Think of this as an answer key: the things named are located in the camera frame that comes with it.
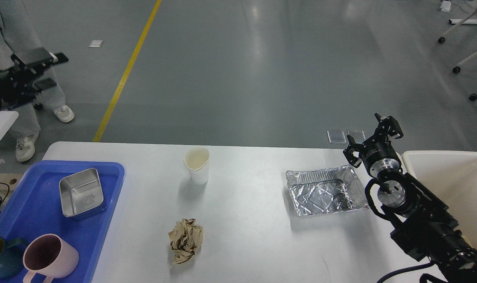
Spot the stainless steel rectangular container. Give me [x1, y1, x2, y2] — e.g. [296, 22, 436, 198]
[59, 168, 107, 221]

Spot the person in light jeans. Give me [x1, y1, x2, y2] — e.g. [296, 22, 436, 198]
[0, 0, 75, 162]

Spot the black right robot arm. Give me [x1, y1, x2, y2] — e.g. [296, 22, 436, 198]
[343, 113, 477, 283]

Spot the clear floor plate left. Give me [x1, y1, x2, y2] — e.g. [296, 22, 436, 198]
[327, 130, 347, 144]

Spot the pink mug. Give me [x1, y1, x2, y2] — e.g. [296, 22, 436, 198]
[22, 233, 80, 283]

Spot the crumpled brown paper ball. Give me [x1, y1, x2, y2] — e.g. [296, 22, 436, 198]
[168, 219, 203, 265]

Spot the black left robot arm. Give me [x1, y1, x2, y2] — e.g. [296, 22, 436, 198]
[0, 47, 69, 111]

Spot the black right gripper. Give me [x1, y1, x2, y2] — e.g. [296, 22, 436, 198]
[343, 113, 404, 177]

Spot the aluminium foil tray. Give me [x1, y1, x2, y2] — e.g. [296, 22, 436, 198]
[285, 165, 369, 217]

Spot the white paper cup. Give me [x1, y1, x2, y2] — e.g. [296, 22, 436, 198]
[183, 146, 210, 185]

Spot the white paper on floor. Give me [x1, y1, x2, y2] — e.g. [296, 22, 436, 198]
[89, 40, 104, 48]

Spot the white plastic bin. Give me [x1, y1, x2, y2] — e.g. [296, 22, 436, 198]
[402, 150, 477, 250]

